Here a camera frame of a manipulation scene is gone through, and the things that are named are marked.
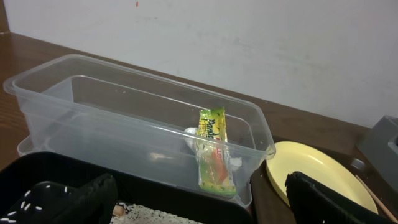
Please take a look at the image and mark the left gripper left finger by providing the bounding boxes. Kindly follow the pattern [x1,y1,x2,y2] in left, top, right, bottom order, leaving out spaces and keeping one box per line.
[1,174,118,224]

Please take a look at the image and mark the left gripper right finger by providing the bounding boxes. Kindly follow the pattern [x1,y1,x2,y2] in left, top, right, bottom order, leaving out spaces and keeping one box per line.
[285,172,394,224]

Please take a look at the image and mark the yellow plate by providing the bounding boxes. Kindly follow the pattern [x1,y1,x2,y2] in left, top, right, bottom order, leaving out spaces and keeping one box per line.
[266,141,378,213]

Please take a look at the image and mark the green snack wrapper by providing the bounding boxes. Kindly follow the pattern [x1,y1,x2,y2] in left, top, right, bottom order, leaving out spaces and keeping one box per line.
[194,108,236,195]

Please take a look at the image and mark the white tissue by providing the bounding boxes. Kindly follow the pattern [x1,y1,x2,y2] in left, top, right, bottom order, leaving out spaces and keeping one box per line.
[183,126,243,169]

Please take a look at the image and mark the black waste tray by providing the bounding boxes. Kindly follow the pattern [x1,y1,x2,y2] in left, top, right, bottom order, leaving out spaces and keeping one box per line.
[1,152,252,223]

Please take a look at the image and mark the grey dishwasher rack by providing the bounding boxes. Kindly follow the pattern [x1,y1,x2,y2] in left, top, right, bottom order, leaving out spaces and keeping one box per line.
[356,116,397,192]

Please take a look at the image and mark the clear plastic waste bin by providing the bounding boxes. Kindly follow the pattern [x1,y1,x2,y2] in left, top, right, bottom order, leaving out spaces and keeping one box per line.
[3,55,276,207]

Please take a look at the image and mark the left wooden chopstick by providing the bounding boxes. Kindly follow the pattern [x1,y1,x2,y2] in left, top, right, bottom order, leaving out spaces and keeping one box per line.
[355,175,398,223]

